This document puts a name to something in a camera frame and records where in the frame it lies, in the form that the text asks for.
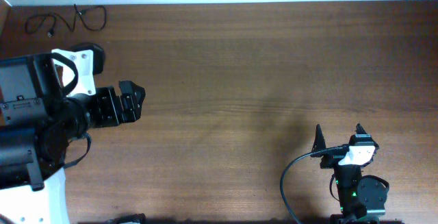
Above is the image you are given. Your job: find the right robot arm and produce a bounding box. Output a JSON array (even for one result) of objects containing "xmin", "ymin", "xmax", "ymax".
[{"xmin": 311, "ymin": 124, "xmax": 389, "ymax": 223}]

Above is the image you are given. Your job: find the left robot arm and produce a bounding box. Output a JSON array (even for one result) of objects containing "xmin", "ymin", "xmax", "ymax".
[{"xmin": 1, "ymin": 43, "xmax": 146, "ymax": 223}]

